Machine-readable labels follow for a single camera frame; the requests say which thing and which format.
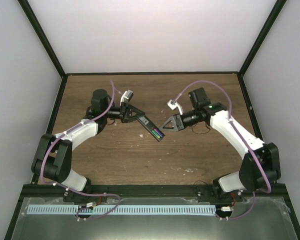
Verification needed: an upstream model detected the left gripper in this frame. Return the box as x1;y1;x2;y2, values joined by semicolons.
103;102;145;123

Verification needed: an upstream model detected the black remote control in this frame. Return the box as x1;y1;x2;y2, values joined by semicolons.
138;115;165;142

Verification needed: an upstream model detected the purple battery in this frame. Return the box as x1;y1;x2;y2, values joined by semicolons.
154;128;163;137

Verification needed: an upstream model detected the green battery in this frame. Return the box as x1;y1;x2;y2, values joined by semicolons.
151;130;161;139

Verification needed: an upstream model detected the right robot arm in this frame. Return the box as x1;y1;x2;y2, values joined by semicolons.
160;87;281;202

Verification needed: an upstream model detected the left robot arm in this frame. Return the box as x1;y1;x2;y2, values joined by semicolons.
31;89;145;202

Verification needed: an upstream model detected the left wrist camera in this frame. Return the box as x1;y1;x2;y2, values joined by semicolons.
120;89;134;103

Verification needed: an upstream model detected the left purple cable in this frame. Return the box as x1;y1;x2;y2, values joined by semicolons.
39;79;122;222

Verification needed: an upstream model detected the purple cable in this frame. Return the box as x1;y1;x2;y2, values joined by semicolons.
39;79;122;222
172;79;272;222

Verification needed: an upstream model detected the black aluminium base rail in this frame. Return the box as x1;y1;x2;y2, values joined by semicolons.
22;183;287;203

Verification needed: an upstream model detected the light blue slotted cable duct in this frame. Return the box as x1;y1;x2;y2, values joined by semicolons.
26;204;216;216

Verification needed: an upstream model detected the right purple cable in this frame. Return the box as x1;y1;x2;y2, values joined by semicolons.
172;79;272;222

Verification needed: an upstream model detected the black cage frame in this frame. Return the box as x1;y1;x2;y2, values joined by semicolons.
4;0;300;240

